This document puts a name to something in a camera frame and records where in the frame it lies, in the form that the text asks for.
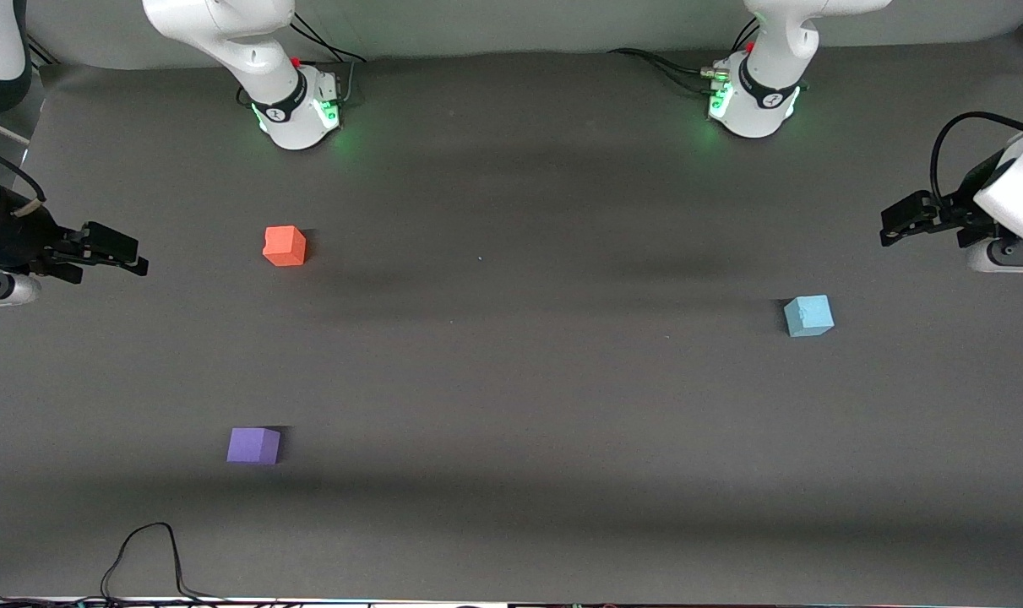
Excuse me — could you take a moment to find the light blue foam block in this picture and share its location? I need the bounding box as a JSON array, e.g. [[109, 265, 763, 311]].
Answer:
[[783, 295, 835, 339]]

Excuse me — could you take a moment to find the orange foam block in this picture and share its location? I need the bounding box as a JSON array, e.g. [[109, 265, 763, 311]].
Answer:
[[263, 225, 307, 268]]

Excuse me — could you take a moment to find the purple foam block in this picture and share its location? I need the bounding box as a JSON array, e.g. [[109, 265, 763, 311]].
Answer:
[[226, 427, 281, 465]]

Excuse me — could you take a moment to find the dark grey table mat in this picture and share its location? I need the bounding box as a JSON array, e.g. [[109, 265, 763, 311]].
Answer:
[[0, 38, 1023, 605]]

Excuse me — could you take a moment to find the looped thin black cable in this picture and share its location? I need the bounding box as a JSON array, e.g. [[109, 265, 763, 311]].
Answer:
[[101, 522, 225, 603]]

